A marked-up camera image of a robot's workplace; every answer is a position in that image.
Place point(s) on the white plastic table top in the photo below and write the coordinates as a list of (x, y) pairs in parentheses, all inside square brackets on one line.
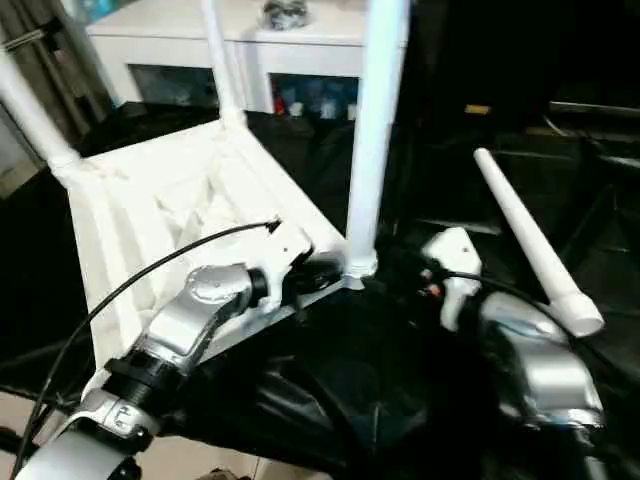
[(140, 210)]

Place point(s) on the small yellow label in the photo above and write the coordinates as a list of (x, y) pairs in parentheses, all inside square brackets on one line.
[(478, 109)]

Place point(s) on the dark crumpled bundle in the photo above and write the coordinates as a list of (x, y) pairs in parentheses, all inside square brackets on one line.
[(285, 12)]

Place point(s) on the black plastic mat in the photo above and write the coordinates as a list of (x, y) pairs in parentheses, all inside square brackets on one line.
[(30, 260)]

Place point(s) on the white cabinet with glass doors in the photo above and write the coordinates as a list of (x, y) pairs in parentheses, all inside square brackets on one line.
[(160, 35)]

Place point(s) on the light blue plastic film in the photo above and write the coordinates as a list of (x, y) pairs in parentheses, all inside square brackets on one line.
[(95, 8)]

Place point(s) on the black bench with silver rail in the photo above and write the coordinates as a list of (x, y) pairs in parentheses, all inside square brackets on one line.
[(595, 120)]

